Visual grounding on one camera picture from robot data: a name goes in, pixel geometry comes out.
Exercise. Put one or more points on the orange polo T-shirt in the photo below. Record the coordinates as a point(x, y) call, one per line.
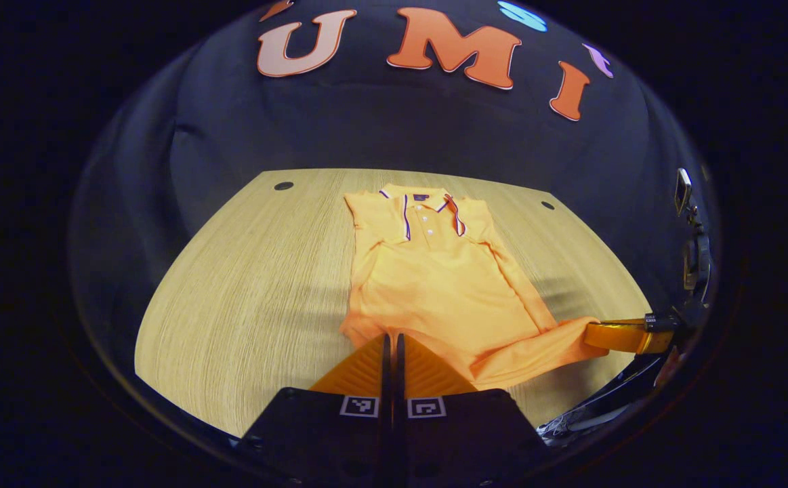
point(434, 285)

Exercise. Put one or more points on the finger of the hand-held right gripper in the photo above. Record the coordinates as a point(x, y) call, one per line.
point(617, 335)

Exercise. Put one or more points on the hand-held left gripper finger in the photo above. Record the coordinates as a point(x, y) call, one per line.
point(400, 379)
point(385, 379)

